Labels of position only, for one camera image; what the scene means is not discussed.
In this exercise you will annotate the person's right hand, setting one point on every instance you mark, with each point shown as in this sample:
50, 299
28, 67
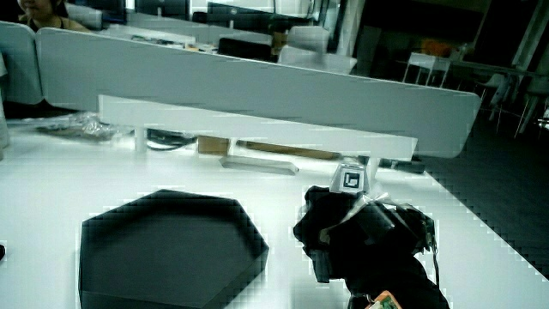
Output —
369, 240

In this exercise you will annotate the person's right forearm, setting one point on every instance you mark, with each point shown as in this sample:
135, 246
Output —
399, 285

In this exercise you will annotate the long white desk partition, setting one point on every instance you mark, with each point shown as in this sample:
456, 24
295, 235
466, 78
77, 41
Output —
257, 86

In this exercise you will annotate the white desk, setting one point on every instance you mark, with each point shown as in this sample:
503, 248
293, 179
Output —
64, 184

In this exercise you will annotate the short white desk partition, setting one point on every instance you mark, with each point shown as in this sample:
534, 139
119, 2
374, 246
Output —
17, 64

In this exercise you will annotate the flat wooden board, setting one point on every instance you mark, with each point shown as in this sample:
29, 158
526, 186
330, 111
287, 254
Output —
291, 150

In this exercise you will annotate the flat grey metal plate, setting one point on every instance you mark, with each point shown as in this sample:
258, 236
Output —
259, 165

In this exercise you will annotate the white monitor riser shelf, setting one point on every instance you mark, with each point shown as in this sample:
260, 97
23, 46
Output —
257, 129

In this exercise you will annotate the brown cardboard box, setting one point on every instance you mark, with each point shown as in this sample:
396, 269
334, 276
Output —
213, 145

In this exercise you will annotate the small white table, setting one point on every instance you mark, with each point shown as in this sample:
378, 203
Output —
426, 63

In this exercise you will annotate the black hexagonal tray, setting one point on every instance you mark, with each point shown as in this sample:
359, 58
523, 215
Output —
171, 249

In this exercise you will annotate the white chair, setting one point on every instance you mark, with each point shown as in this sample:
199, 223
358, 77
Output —
499, 88

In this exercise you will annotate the black monitor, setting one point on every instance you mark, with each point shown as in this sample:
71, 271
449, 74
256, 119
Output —
244, 48

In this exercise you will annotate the clear plastic bag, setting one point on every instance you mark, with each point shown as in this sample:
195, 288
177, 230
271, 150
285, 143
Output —
81, 126

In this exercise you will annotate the small black object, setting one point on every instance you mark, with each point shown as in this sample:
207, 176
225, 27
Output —
1, 252

